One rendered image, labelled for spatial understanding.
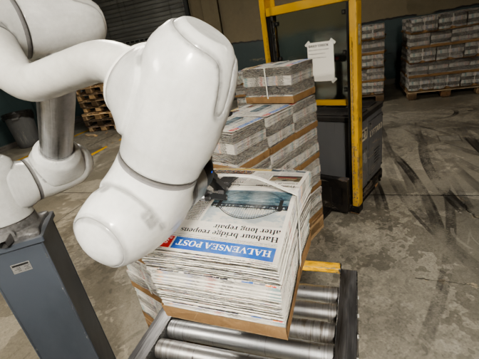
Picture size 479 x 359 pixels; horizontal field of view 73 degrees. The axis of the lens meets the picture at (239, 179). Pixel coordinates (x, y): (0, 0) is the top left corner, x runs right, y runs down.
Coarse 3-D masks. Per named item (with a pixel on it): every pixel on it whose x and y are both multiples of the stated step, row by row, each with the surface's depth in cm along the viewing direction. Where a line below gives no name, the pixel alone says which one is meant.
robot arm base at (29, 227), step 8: (32, 216) 112; (40, 216) 118; (16, 224) 108; (24, 224) 109; (32, 224) 112; (40, 224) 114; (0, 232) 106; (8, 232) 106; (16, 232) 108; (24, 232) 108; (32, 232) 108; (40, 232) 110; (0, 240) 103; (8, 240) 104; (16, 240) 108; (0, 248) 103
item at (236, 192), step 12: (216, 192) 77; (228, 192) 76; (240, 192) 75; (252, 192) 74; (264, 192) 73; (276, 192) 73; (288, 192) 72; (300, 192) 74; (300, 216) 76; (300, 228) 77
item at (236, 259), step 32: (192, 224) 66; (224, 224) 65; (256, 224) 63; (288, 224) 62; (160, 256) 63; (192, 256) 60; (224, 256) 58; (256, 256) 57; (288, 256) 62; (160, 288) 71; (192, 288) 67; (224, 288) 64; (256, 288) 61; (288, 288) 67; (256, 320) 66; (288, 320) 67
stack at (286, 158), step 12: (288, 144) 205; (276, 156) 196; (288, 156) 206; (276, 168) 197; (288, 168) 208; (132, 264) 163; (144, 264) 153; (132, 276) 168; (144, 276) 160; (156, 288) 155; (144, 300) 174; (156, 312) 169
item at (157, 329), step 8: (160, 312) 96; (160, 320) 93; (168, 320) 93; (184, 320) 100; (152, 328) 91; (160, 328) 90; (144, 336) 89; (152, 336) 88; (160, 336) 88; (144, 344) 86; (152, 344) 86; (136, 352) 84; (144, 352) 84; (152, 352) 85
